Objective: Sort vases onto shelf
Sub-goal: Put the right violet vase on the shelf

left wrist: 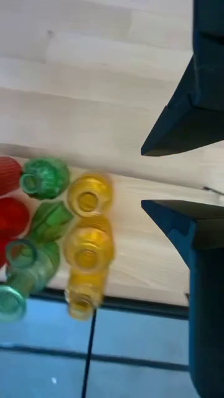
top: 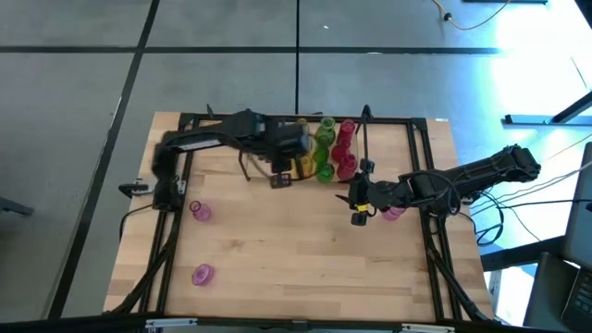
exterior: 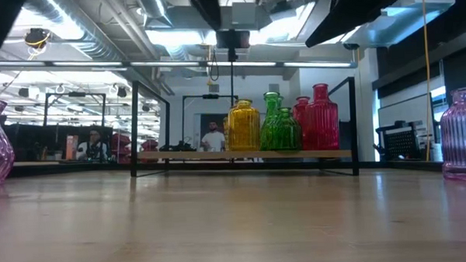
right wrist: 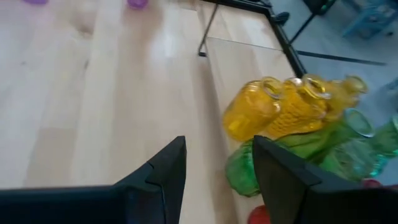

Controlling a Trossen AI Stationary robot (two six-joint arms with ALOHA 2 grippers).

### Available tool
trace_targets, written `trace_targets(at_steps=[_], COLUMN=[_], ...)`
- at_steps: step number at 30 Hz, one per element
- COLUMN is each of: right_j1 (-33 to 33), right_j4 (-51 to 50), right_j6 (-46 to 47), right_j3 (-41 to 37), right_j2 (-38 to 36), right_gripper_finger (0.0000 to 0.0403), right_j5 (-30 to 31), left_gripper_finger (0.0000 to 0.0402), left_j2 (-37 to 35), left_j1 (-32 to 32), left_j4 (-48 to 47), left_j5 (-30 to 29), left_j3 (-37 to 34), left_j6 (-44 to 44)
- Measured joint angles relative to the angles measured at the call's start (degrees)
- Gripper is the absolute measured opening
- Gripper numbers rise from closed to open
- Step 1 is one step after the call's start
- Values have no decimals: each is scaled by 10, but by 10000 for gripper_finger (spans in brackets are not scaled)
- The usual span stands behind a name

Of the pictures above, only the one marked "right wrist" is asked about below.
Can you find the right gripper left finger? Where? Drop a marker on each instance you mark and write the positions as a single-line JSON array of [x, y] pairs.
[[161, 186]]

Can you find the black computer with green lights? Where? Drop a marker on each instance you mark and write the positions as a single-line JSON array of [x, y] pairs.
[[318, 4]]

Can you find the green wide-rim fluted glass vase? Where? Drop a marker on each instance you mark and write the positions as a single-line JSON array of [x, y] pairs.
[[311, 143]]

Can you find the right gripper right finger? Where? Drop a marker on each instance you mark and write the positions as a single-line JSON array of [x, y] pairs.
[[286, 183]]

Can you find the yellow ribbed glass vase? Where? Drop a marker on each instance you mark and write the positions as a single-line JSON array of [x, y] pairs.
[[248, 112]]

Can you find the tall green hobnail glass vase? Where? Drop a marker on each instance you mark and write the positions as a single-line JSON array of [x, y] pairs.
[[351, 158]]

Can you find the yellow hobnail glass vase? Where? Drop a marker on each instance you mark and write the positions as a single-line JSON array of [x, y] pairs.
[[295, 115]]

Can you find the purple swirl glass vase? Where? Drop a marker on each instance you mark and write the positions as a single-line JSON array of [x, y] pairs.
[[137, 3]]

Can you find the blue-framed wooden desk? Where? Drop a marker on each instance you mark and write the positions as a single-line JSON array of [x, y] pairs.
[[370, 18]]

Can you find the black metal shelf frame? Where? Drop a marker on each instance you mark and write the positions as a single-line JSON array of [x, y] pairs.
[[207, 31]]

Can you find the wooden shelf board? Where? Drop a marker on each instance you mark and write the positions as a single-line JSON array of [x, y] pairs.
[[242, 59]]

